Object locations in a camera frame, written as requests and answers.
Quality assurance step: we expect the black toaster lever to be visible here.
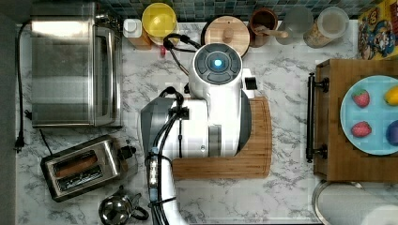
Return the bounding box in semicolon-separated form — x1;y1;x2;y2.
119;145;136;159

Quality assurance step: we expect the black power cord with plug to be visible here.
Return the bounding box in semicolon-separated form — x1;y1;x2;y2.
13;21;34;154

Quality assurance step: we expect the round steel sink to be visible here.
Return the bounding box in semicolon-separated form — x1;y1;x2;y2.
312;180;398;225

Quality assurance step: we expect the toy strawberry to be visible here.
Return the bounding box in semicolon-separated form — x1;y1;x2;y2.
352;89;370;108
351;121;372;138

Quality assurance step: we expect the upper toy strawberry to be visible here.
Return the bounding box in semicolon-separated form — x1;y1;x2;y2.
352;89;370;108

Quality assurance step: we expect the purple toy fruit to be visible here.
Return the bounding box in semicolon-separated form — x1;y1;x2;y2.
386;121;398;146

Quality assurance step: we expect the black drawer handle bar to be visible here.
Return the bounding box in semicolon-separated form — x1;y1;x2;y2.
305;72;329;163

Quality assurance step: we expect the round wooden lid pot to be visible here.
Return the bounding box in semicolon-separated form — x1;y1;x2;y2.
201;16;250;57

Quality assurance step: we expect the yellow-lidded jar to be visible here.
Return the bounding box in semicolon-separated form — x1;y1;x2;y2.
142;3;177;45

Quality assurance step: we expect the clear glass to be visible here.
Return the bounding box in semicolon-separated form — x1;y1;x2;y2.
276;7;314;45

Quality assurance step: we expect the stainless steel two-slot toaster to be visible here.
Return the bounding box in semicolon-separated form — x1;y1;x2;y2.
40;135;128;203

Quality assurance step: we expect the bamboo cutting board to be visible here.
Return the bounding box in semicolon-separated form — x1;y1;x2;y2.
173;97;272;179

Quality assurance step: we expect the clear-lidded cereal jar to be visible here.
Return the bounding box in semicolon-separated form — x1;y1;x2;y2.
303;7;349;49

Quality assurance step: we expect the wooden drawer cabinet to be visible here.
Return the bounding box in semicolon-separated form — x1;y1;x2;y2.
313;59;398;183

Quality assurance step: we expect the light blue plate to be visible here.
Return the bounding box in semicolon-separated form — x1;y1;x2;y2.
340;75;398;156

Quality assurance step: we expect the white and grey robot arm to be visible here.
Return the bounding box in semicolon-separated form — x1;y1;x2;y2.
138;43;252;225

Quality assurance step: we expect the brown jar with wooden spoon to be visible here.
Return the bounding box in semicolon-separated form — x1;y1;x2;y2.
248;7;289;48

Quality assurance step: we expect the yellow toy fruit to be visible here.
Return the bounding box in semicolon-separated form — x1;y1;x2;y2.
384;85;398;106

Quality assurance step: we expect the white-capped spice bottle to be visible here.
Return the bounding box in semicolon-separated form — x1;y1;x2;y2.
123;19;152;51

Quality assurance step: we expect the lower toy strawberry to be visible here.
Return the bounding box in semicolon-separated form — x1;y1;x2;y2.
351;121;372;138

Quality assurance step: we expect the chrome kettle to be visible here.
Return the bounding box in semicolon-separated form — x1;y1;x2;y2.
99;186;149;225

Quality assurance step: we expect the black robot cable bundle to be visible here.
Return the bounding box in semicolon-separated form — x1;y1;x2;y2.
146;86;191;225

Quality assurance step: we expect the yellow cereal box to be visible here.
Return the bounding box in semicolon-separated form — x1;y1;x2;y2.
358;0;398;60

